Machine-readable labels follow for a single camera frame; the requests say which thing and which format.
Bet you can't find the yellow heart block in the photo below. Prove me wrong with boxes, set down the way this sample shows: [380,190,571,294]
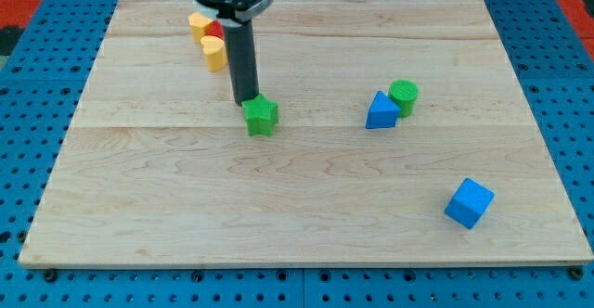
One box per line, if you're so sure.
[200,35,227,72]

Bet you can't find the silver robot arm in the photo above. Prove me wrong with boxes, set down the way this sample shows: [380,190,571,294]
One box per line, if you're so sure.
[194,0,274,105]

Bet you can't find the green star block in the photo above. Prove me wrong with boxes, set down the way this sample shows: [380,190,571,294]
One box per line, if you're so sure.
[241,94,278,136]

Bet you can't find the wooden board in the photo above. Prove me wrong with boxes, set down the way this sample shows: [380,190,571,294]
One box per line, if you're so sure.
[19,0,593,269]

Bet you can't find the green cylinder block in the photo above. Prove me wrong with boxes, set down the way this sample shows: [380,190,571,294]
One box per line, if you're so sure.
[388,79,419,118]

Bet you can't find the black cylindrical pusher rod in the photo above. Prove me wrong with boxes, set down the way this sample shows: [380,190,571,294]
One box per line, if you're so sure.
[223,20,259,106]

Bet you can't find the yellow pentagon block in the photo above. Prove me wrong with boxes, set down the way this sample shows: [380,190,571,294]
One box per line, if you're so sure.
[187,12,213,44]

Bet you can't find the red block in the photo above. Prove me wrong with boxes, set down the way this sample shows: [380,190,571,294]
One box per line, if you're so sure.
[205,20,225,40]

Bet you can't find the blue cube block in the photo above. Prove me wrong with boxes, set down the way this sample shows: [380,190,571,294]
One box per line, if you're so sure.
[445,177,495,229]

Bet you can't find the blue triangle block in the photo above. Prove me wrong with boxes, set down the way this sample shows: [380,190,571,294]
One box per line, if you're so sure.
[365,91,400,129]

